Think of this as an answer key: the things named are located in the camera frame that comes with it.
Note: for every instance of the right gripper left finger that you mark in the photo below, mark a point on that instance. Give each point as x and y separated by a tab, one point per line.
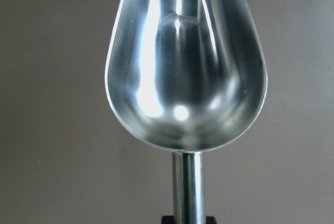
167	219

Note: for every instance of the silver metal ice scoop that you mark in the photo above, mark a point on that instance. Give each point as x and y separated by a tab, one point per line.
187	76

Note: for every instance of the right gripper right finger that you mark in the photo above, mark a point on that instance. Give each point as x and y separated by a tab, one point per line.
210	220

